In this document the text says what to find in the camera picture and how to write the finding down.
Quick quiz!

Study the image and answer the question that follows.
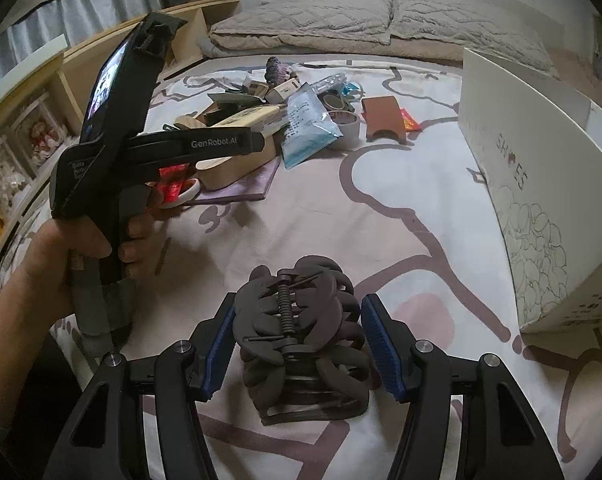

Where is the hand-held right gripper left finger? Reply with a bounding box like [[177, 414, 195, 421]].
[[44, 292, 239, 480]]

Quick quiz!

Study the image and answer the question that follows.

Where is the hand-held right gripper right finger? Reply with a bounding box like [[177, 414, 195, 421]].
[[361, 294, 564, 480]]

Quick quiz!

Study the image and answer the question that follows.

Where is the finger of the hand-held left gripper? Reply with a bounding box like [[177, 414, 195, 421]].
[[151, 130, 266, 166]]

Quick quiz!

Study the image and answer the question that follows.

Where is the tan labelled box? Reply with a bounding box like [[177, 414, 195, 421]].
[[221, 104, 289, 136]]

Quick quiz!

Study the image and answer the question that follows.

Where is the red snack packet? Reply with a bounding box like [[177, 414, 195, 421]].
[[158, 165, 197, 208]]

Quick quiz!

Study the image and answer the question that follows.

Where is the dark brown hair claw clip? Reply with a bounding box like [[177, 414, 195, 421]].
[[233, 255, 373, 427]]

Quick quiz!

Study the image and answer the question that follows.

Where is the blue white mask packet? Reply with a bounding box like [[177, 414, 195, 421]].
[[280, 82, 343, 170]]

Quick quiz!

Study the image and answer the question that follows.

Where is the white shoe box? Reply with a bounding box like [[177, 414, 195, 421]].
[[458, 47, 602, 335]]

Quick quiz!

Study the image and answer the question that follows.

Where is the person's left forearm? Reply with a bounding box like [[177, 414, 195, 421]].
[[0, 270, 74, 436]]

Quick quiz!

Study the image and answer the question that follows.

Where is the person's left hand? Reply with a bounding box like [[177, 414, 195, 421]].
[[18, 197, 164, 311]]

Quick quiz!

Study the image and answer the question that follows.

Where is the light wooden block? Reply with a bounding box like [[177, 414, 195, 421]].
[[196, 152, 282, 192]]

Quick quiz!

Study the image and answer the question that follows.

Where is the white plastic hoop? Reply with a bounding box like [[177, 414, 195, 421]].
[[161, 180, 202, 211]]

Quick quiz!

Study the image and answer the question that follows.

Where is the purple notebook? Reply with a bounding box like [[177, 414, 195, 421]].
[[188, 157, 282, 207]]

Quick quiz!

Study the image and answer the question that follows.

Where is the small wooden box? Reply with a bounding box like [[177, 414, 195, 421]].
[[266, 80, 302, 103]]

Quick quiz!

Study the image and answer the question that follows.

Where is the red bouquet display box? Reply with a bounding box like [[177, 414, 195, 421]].
[[11, 92, 77, 171]]

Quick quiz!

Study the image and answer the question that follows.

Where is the grey curtain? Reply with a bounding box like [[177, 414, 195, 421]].
[[0, 0, 152, 76]]

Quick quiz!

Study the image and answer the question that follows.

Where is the wooden shelf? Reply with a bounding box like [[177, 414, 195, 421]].
[[0, 0, 242, 261]]

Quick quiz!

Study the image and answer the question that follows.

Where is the white board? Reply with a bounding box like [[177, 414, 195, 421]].
[[0, 35, 67, 91]]

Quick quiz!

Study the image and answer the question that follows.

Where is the clear plastic bag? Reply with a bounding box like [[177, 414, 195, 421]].
[[306, 72, 347, 96]]

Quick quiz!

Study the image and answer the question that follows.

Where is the printed blanket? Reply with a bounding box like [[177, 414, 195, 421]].
[[0, 55, 602, 480]]

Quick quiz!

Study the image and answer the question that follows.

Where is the white bouquet display box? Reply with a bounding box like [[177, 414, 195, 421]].
[[0, 140, 32, 206]]

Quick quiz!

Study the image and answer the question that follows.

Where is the grey quilted pillow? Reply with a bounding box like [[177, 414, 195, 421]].
[[388, 0, 556, 76], [208, 0, 397, 56]]

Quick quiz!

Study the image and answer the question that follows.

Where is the brown leather case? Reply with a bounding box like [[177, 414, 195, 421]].
[[361, 95, 408, 145]]

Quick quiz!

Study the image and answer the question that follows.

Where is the dark flower hair tie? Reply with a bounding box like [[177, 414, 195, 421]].
[[265, 57, 297, 83]]

